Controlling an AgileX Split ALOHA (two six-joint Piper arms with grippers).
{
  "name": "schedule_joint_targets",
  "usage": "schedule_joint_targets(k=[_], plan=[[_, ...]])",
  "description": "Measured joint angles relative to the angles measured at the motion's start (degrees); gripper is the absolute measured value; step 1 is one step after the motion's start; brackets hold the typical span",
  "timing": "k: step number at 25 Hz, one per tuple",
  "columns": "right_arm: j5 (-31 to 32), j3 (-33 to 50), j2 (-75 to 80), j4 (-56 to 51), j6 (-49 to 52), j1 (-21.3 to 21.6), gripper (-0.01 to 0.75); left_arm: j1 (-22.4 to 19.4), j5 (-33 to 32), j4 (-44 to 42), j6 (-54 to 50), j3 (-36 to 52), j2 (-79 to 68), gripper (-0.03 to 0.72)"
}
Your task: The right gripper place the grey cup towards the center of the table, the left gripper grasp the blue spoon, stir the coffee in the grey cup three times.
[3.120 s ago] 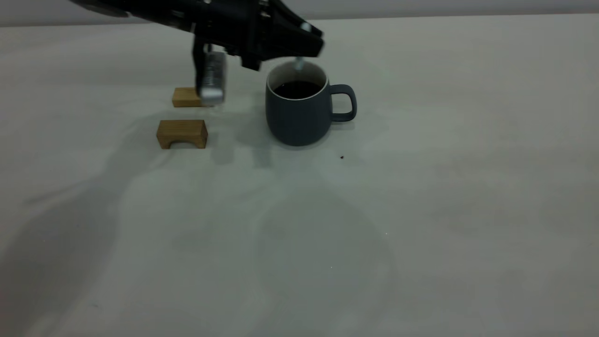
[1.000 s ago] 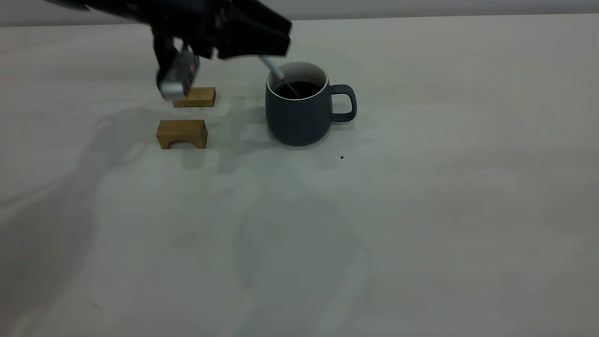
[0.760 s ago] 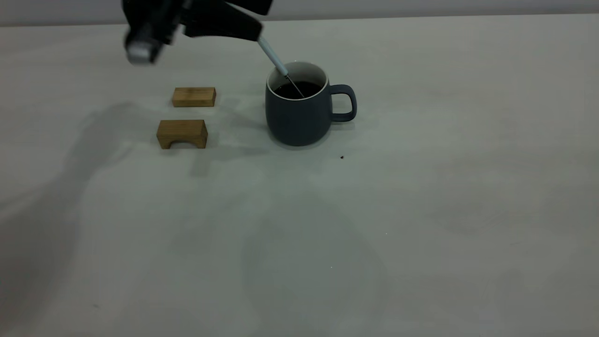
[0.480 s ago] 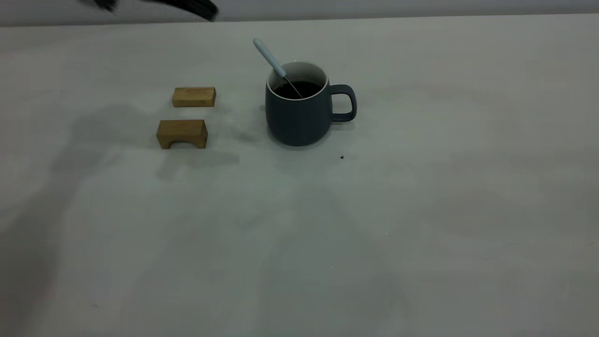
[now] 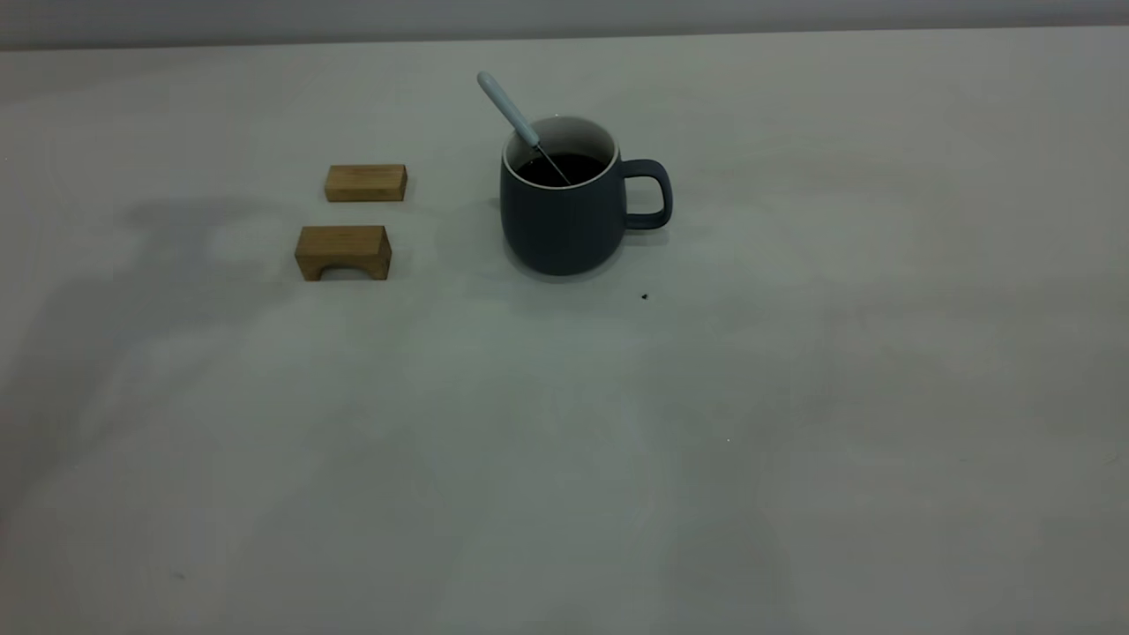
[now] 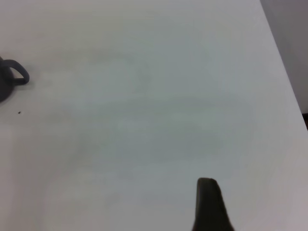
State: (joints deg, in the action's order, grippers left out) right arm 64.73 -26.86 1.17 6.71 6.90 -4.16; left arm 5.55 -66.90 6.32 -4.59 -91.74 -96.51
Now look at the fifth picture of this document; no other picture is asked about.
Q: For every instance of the flat rectangular wooden block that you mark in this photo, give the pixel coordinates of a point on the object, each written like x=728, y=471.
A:
x=366, y=183

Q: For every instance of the dark grey ceramic mug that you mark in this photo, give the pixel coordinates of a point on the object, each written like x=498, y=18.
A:
x=560, y=225

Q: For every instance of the arched wooden block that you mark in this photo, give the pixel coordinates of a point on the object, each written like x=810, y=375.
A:
x=344, y=245

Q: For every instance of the dark coffee liquid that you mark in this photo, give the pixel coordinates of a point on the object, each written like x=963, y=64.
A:
x=586, y=168

